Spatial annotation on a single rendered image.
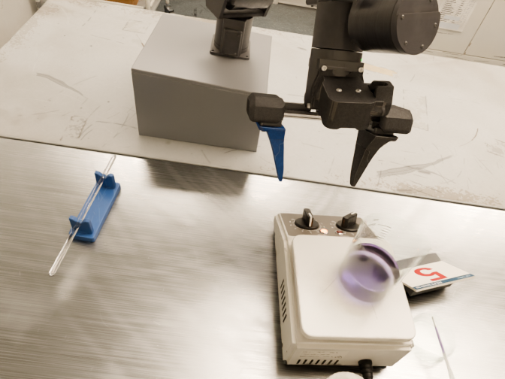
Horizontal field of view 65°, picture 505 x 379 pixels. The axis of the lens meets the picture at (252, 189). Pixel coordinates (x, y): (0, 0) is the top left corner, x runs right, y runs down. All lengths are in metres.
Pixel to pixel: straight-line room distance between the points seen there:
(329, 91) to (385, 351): 0.27
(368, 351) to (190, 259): 0.24
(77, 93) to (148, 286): 0.41
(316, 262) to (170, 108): 0.33
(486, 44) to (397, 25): 2.84
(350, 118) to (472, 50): 2.82
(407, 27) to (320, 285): 0.26
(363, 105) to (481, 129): 0.54
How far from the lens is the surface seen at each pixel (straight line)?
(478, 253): 0.68
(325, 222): 0.55
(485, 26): 3.15
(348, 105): 0.40
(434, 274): 0.59
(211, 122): 0.64
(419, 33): 0.41
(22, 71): 0.87
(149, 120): 0.66
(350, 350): 0.45
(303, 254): 0.45
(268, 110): 0.44
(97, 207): 0.58
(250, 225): 0.57
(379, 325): 0.44
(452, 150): 0.83
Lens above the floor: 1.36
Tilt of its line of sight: 49 degrees down
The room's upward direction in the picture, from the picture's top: 11 degrees clockwise
